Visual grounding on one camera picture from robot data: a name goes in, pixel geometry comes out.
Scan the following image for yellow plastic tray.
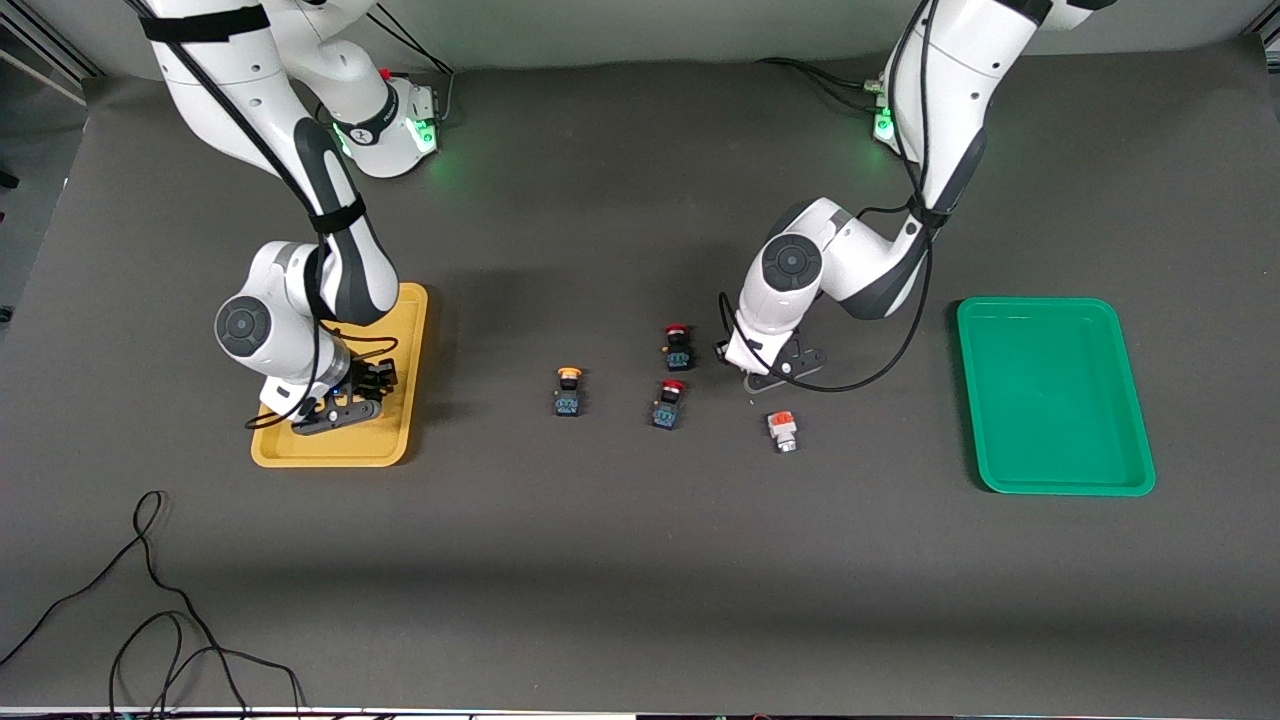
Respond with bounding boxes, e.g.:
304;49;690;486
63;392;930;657
250;283;429;469

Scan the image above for dark grey table cover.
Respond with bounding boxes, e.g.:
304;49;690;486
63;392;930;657
0;35;1280;716

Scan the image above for green plastic tray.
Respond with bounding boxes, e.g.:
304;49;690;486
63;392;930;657
957;297;1157;497

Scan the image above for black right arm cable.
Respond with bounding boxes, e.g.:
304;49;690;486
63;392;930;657
125;0;401;431

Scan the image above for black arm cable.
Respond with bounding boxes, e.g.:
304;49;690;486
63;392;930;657
125;0;401;431
718;0;941;394

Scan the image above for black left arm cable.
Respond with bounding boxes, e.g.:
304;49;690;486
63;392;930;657
718;0;941;394

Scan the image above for loose thin black cable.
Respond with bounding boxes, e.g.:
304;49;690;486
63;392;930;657
0;490;306;720

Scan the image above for black right base cables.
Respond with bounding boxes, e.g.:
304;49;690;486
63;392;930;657
365;5;458;126

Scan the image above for black base cables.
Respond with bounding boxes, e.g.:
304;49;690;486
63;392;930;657
755;56;891;113
365;5;458;126

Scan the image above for black left base cables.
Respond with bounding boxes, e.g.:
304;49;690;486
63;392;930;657
755;56;891;113

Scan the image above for grey metal frame rail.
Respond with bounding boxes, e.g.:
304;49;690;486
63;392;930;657
0;15;101;106

